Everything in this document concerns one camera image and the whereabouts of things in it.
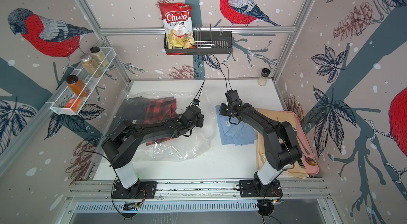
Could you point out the grey pinstriped shirt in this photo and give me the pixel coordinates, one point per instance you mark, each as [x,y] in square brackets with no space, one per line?
[132,109]

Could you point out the light blue cloth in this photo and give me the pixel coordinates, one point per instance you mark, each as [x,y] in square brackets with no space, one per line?
[237,134]

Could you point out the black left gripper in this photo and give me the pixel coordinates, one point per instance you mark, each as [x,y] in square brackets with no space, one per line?
[201,117]

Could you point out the red black plaid shirt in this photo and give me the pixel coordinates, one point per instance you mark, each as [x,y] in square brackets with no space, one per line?
[160,110]

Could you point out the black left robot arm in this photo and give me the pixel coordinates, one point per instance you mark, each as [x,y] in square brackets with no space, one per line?
[121,149]

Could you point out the spice jar black lid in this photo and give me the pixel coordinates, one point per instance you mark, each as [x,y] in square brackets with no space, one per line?
[99,56]

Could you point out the silver spoon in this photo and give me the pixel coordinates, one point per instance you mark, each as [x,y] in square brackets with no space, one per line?
[303,146]

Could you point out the beige folded cloth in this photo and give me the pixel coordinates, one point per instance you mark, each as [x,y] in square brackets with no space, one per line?
[281,116]

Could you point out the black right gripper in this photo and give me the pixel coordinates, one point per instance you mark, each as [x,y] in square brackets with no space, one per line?
[221,109]

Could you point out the black wire wall basket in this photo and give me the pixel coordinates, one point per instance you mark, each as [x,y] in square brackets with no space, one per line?
[199,43]

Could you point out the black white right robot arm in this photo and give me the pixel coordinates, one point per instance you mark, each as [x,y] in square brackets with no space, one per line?
[280,142]

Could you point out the red Chuba cassava chips bag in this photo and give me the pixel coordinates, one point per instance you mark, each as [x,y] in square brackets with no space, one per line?
[178,26]

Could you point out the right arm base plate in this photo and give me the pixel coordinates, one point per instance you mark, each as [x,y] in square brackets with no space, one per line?
[252,188]

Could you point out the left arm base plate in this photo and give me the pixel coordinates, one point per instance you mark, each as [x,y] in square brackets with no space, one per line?
[140,190]

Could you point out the aluminium mounting rail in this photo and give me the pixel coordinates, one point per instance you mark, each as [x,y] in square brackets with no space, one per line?
[201,189]

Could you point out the small orange box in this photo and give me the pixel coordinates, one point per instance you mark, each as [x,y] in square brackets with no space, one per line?
[74,104]

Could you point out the orange sauce jar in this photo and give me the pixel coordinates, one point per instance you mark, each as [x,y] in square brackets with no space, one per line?
[77,86]

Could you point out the pepper grinder black cap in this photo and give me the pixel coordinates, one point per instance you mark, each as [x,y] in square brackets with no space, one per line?
[265,73]

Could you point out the clear acrylic wall shelf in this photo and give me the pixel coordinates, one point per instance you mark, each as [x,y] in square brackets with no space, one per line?
[58,105]

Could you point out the black fork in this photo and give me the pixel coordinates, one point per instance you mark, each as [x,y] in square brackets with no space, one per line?
[301,164]

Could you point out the pink tray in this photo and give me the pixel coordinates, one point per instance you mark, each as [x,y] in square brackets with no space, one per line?
[293,120]

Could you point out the gold spoon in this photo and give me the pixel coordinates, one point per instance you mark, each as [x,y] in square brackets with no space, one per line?
[310,161]

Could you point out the clear plastic vacuum bag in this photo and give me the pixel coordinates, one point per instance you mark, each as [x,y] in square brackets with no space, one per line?
[190,146]

